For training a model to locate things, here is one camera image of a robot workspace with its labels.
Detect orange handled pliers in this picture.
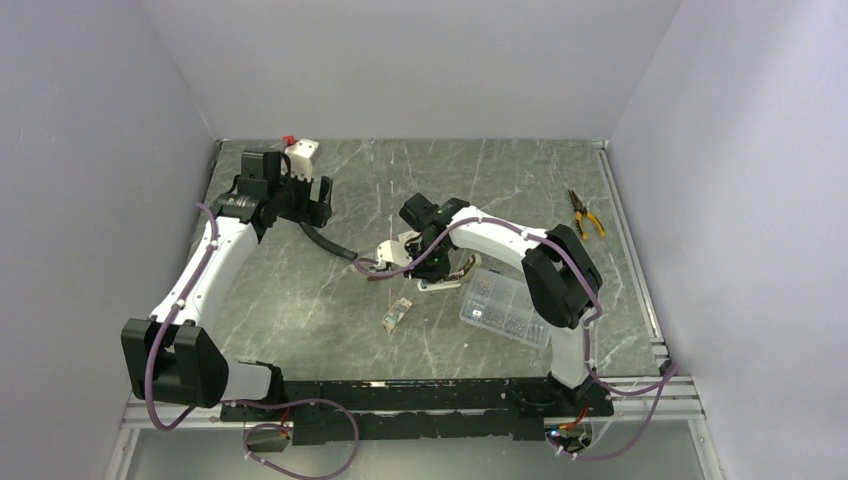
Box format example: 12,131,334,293
568,189,606,240

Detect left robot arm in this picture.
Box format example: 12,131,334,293
121,139,333,420

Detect white staple box tray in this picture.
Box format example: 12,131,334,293
381,297,413,333

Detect aluminium frame rail front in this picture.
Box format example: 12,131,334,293
122,377,705,431

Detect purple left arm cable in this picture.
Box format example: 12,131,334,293
144,201,360,480

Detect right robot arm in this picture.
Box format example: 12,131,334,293
399,193,603,415

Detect clear plastic screw organizer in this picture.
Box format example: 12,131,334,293
459,270,550,349

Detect black rubber hose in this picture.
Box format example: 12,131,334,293
298,221,360,262

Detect aluminium frame rail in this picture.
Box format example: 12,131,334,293
592,141,671,374
122,377,705,431

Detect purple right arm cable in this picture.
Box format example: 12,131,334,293
352,217,680,463

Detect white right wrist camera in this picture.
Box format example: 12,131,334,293
374,240,412,271

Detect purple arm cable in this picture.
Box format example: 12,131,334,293
352,217,680,463
144,201,360,480

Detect aluminium frame rail right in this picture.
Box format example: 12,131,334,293
592,141,671,374

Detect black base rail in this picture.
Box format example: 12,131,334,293
220,376,614,446

